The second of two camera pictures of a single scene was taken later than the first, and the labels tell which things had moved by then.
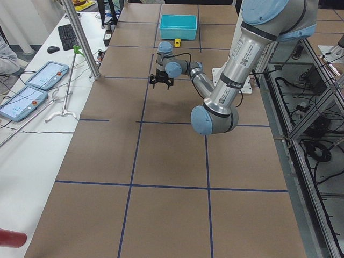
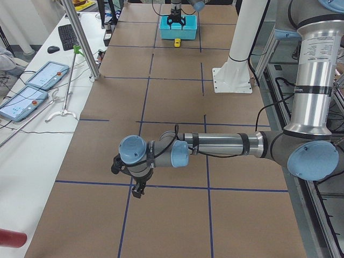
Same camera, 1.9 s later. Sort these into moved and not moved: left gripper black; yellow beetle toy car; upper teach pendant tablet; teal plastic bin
Moved: left gripper black
Not moved: teal plastic bin; upper teach pendant tablet; yellow beetle toy car
